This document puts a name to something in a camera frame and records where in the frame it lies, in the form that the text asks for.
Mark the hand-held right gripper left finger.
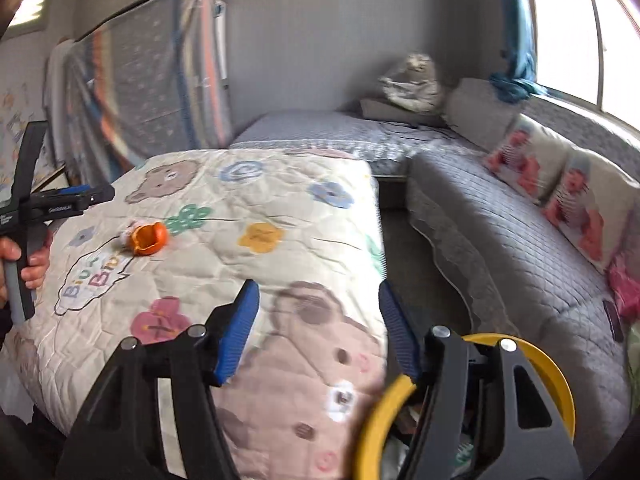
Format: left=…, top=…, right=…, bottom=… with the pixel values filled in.
left=56, top=279, right=262, bottom=480

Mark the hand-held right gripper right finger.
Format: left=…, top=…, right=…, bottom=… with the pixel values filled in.
left=377, top=279, right=583, bottom=480

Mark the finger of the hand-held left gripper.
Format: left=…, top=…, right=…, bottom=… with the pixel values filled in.
left=44, top=183, right=117, bottom=208

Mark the small orange peel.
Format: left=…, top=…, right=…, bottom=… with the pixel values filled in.
left=126, top=220, right=169, bottom=257

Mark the yellow trash bin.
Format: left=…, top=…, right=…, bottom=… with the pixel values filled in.
left=356, top=332, right=576, bottom=480

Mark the person's left hand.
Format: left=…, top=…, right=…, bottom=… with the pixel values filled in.
left=0, top=232, right=53, bottom=303

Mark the wooden framed board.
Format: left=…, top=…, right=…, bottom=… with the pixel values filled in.
left=37, top=164, right=72, bottom=194

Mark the white hanging garment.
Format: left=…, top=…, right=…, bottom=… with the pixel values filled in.
left=42, top=37, right=76, bottom=161

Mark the bear printed blanket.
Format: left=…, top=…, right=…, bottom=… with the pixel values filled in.
left=0, top=147, right=401, bottom=480

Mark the grey quilted sofa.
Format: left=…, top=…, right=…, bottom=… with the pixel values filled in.
left=405, top=95, right=640, bottom=461

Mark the striped sheet covered board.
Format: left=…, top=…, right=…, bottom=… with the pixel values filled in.
left=62, top=0, right=236, bottom=181

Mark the ceiling light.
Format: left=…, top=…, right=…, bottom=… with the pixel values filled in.
left=7, top=0, right=53, bottom=31

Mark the grey bed mattress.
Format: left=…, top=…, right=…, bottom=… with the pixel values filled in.
left=230, top=111, right=481, bottom=178

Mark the black phone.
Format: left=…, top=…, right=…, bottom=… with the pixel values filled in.
left=602, top=299, right=626, bottom=343

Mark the baby print pillow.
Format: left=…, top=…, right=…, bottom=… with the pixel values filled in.
left=482, top=112, right=576, bottom=206
left=542, top=149, right=640, bottom=273

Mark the grey pillow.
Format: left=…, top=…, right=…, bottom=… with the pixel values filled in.
left=359, top=97, right=448, bottom=128

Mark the pink cloth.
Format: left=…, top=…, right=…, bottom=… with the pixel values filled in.
left=607, top=252, right=640, bottom=321

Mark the grey quilted cushion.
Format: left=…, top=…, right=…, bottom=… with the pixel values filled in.
left=445, top=77, right=526, bottom=153

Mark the pale green cloth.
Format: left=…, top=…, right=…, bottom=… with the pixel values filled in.
left=625, top=322, right=640, bottom=381

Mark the plush tiger in plastic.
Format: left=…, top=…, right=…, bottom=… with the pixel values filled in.
left=378, top=52, right=446, bottom=113

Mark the blue curtain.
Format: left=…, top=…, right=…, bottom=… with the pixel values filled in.
left=490, top=0, right=546, bottom=106

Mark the window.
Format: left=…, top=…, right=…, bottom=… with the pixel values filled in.
left=525, top=0, right=640, bottom=133

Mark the wall poster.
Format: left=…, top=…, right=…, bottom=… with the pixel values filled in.
left=0, top=80, right=56, bottom=196

